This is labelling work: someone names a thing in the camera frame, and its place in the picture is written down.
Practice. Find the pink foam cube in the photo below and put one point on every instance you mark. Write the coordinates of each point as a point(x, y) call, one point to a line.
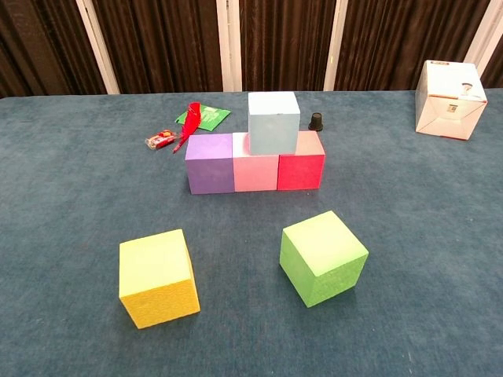
point(255, 173)

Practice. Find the purple foam cube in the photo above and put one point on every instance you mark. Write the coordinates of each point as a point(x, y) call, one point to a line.
point(210, 169)

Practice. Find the red foam cube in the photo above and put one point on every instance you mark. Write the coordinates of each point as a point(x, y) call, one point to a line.
point(300, 173)

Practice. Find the light blue foam cube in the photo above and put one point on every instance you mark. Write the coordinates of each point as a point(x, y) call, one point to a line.
point(273, 125)

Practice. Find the green paper packet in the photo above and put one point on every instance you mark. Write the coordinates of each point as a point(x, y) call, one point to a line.
point(215, 116)

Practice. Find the red feather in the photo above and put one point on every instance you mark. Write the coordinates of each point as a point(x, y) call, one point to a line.
point(190, 121)

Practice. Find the black bottle cap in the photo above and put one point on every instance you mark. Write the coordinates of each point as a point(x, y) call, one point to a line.
point(316, 121)

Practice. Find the green foam cube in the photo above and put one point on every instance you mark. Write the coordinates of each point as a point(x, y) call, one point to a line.
point(322, 255)

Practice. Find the red candy wrapper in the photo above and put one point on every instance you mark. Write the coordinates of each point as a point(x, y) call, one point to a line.
point(159, 139)

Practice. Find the yellow foam cube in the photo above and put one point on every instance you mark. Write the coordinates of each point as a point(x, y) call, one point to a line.
point(157, 275)

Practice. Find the teal felt table cover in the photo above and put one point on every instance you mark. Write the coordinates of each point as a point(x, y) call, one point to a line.
point(236, 345)

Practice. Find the dark brown curtain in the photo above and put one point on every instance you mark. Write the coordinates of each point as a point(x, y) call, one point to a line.
point(165, 39)

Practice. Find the white carton box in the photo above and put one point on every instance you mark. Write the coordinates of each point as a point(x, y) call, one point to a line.
point(448, 102)

